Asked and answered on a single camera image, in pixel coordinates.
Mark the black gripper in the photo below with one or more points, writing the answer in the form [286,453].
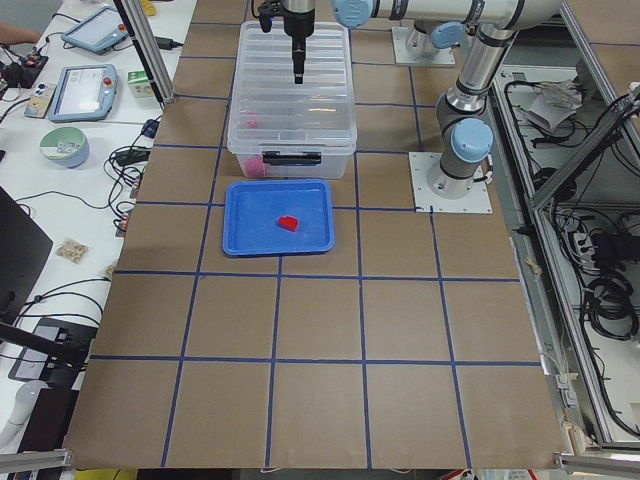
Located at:
[297,29]

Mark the clear plastic box lid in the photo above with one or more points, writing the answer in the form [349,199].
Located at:
[295,90]

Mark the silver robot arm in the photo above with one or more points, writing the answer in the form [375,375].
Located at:
[468,140]

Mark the clear plastic storage box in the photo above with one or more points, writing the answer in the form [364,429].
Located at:
[292,160]

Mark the green white carton box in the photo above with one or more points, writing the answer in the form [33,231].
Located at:
[139,84]

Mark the person hand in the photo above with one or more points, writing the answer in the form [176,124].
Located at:
[14,35]

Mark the blue plastic tray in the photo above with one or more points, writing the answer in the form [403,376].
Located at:
[278,217]

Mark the red block on tray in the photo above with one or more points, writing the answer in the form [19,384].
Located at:
[289,223]

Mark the far teach pendant tablet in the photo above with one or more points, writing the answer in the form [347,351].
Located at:
[99,32]

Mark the teach pendant tablet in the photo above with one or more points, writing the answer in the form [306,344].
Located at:
[84,93]
[99,32]

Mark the near teach pendant tablet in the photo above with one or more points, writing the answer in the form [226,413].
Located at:
[84,93]

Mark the light green bowl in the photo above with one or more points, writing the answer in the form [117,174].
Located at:
[66,147]

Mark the bag of snacks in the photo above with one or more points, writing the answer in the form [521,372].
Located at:
[72,251]

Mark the black monitor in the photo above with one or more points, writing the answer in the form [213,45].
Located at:
[25,248]

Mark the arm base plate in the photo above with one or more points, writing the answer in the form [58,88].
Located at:
[414,48]
[435,192]

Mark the aluminium frame post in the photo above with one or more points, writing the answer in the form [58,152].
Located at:
[140,32]

